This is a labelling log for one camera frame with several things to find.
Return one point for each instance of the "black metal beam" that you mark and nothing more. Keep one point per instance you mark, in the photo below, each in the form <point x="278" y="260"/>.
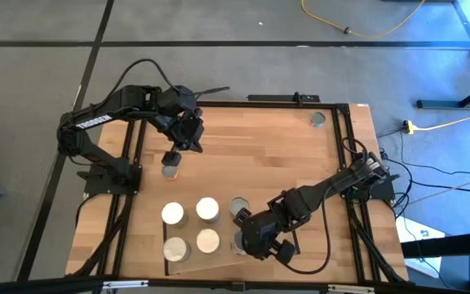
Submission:
<point x="463" y="241"/>

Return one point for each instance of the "tall silver-top can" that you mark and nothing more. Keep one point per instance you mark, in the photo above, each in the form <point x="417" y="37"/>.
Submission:
<point x="176" y="249"/>
<point x="173" y="213"/>

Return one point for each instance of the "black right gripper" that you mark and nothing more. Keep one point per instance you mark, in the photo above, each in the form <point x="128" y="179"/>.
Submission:
<point x="259" y="234"/>

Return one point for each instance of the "black power box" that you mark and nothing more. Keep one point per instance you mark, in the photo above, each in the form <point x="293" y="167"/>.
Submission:
<point x="271" y="98"/>

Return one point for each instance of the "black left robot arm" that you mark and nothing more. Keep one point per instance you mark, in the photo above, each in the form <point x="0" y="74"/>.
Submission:
<point x="96" y="120"/>

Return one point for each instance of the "white sheet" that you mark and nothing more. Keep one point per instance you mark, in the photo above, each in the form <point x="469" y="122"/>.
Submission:
<point x="418" y="234"/>

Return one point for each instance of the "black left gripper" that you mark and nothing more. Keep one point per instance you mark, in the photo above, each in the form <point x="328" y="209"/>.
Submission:
<point x="186" y="130"/>

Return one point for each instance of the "black aluminium table frame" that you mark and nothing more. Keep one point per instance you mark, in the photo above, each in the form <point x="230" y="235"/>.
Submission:
<point x="259" y="104"/>

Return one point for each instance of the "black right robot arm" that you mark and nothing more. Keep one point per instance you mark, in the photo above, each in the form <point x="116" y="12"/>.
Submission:
<point x="320" y="192"/>

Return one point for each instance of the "black crossbar silver brackets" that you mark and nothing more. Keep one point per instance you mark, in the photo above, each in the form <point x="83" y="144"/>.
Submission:
<point x="259" y="288"/>

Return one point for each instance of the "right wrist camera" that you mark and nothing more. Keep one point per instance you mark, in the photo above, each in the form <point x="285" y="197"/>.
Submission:
<point x="286" y="252"/>

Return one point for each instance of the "white cylinder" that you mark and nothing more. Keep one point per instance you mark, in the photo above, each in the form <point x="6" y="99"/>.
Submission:
<point x="207" y="209"/>

